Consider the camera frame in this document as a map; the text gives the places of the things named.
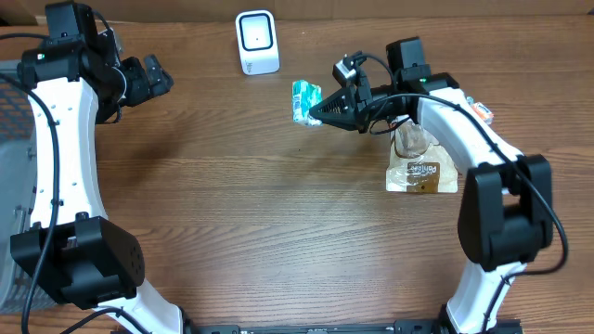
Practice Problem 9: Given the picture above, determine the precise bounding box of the beige brown cookie pouch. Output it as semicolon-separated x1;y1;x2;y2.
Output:
385;116;458;194

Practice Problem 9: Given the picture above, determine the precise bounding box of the small teal tissue pack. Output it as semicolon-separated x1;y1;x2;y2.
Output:
291;80;322;127

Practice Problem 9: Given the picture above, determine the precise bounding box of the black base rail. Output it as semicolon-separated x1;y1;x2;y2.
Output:
110;317;524;334

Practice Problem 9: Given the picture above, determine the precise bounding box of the grey plastic mesh basket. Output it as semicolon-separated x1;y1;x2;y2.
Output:
1;81;36;315

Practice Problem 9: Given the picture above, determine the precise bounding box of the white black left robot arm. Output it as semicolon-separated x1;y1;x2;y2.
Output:
10;1;193;333

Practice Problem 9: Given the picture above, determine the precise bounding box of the white barcode scanner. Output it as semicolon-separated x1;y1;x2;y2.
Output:
235;9;280;75

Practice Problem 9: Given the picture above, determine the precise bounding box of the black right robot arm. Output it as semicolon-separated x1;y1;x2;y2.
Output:
307;37;558;333

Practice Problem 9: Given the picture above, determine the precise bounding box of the small orange snack packet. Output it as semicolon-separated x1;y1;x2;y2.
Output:
466;96;494;125

